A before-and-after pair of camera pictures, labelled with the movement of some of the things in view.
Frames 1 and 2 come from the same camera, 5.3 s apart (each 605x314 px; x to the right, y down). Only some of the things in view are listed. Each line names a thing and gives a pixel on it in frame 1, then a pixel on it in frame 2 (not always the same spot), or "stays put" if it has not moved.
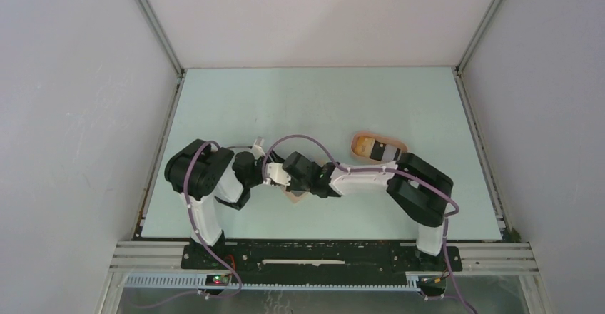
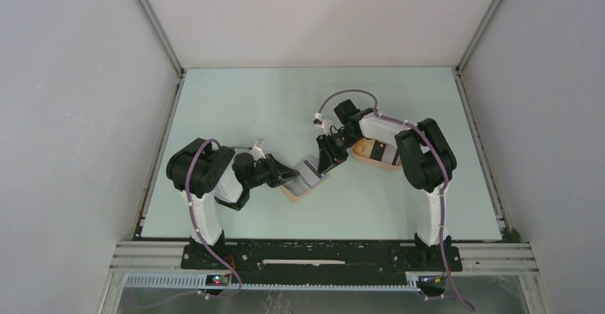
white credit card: (389, 153) stays put
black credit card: (377, 150) stays put
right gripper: (293, 184) → (324, 160)
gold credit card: (364, 146) stays put
